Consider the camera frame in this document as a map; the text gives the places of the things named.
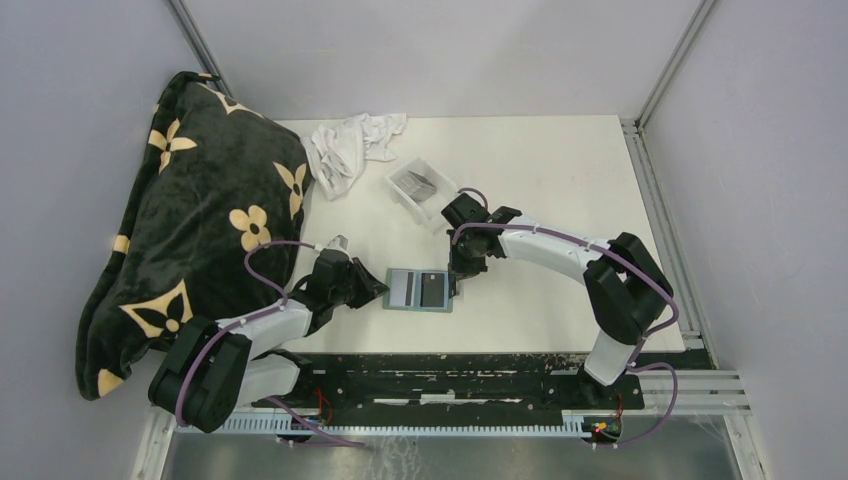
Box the black credit card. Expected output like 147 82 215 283
419 271 448 310

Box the green leather card holder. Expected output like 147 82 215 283
383 268 456 313

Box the silver VIP credit card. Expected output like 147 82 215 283
384 269 419 310

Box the clear plastic card box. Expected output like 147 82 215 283
385 157 458 233

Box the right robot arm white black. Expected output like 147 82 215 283
441 193 679 408

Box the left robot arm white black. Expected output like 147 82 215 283
148 249 389 433

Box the stack of credit cards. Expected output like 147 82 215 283
398 171 438 203

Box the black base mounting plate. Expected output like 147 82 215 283
248 351 717 429

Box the black floral blanket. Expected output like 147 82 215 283
75 71 313 401

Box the white crumpled cloth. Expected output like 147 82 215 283
301 113 408 201

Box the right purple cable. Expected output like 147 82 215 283
449 187 682 450

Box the purple cable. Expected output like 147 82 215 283
449 187 682 450
173 239 367 448

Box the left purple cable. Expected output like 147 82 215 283
173 239 367 448

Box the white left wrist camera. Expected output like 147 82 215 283
315 235 350 256

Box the aluminium rail frame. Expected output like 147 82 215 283
129 1 768 479

